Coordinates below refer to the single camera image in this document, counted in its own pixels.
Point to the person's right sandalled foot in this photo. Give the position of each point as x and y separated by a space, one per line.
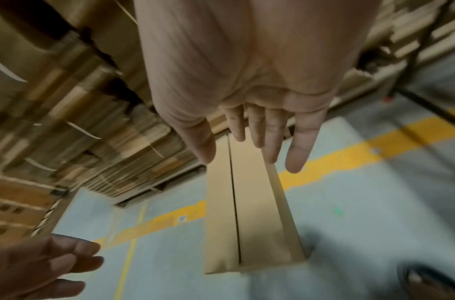
431 284

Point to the person's left hand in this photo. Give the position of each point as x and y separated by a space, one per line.
34 266

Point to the black metal table frame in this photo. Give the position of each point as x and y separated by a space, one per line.
428 105

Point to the large cardboard box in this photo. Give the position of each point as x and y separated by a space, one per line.
250 211

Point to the wall of cardboard stacks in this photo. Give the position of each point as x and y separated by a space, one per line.
64 117

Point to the person's right hand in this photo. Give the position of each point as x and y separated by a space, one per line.
250 47

